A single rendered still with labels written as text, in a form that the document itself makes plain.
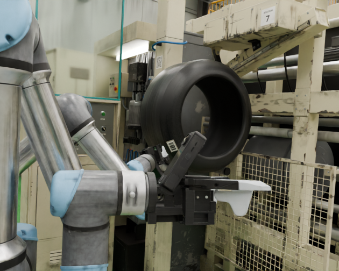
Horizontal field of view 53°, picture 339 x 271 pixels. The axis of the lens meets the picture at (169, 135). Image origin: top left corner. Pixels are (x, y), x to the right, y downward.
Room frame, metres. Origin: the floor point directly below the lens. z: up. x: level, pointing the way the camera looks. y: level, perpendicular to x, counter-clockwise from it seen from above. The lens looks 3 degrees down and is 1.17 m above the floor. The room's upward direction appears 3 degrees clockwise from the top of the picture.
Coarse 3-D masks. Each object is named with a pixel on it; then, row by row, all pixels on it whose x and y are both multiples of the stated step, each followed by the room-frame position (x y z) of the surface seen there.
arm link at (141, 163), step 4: (140, 156) 1.25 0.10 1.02; (132, 160) 1.20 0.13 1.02; (136, 160) 1.19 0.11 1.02; (140, 160) 1.21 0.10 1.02; (144, 160) 1.22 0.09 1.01; (148, 160) 1.24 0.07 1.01; (128, 164) 1.16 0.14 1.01; (132, 164) 1.16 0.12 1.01; (136, 164) 1.17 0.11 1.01; (140, 164) 1.18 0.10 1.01; (144, 164) 1.20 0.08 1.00; (148, 164) 1.23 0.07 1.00; (132, 168) 1.15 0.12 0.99; (136, 168) 1.15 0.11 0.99; (140, 168) 1.16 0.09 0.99; (144, 168) 1.19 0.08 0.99; (148, 168) 1.22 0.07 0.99; (144, 172) 1.18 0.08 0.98
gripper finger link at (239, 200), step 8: (240, 184) 0.55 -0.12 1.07; (248, 184) 0.55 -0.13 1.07; (256, 184) 0.55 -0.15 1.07; (264, 184) 0.55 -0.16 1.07; (216, 192) 0.57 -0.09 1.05; (224, 192) 0.56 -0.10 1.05; (232, 192) 0.56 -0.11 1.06; (240, 192) 0.55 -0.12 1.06; (248, 192) 0.55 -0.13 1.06; (224, 200) 0.56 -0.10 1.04; (232, 200) 0.56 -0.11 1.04; (240, 200) 0.55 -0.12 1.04; (248, 200) 0.55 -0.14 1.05; (232, 208) 0.55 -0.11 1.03; (240, 208) 0.55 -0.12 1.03
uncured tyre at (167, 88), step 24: (168, 72) 1.73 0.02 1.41; (192, 72) 1.65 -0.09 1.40; (216, 72) 1.71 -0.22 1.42; (144, 96) 1.78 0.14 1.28; (168, 96) 1.60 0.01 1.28; (216, 96) 2.07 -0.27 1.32; (240, 96) 1.81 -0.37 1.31; (144, 120) 1.74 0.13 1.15; (168, 120) 1.59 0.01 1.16; (216, 120) 2.08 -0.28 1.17; (240, 120) 1.96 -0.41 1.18; (216, 144) 2.04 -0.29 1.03; (240, 144) 1.81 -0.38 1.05; (192, 168) 1.69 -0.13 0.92; (216, 168) 1.76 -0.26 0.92
